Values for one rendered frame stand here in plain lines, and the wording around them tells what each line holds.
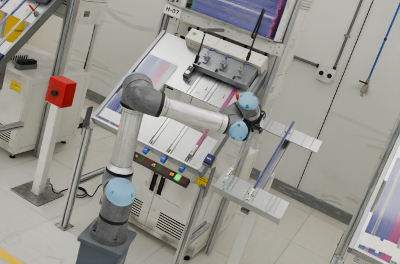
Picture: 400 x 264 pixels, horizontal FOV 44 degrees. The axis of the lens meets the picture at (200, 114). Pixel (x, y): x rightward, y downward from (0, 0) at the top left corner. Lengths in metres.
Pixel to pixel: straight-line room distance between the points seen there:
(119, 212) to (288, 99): 2.58
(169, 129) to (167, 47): 0.57
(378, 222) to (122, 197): 1.14
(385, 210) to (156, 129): 1.18
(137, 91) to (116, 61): 3.19
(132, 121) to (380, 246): 1.20
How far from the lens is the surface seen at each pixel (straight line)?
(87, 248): 2.05
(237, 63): 2.73
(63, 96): 2.99
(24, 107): 3.51
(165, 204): 2.96
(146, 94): 1.80
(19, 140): 3.61
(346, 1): 4.13
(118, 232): 2.01
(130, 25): 4.89
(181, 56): 2.87
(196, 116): 1.85
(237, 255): 2.63
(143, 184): 3.01
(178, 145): 2.53
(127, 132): 1.97
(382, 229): 2.37
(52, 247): 2.90
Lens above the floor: 1.68
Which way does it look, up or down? 17 degrees down
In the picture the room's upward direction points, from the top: 18 degrees clockwise
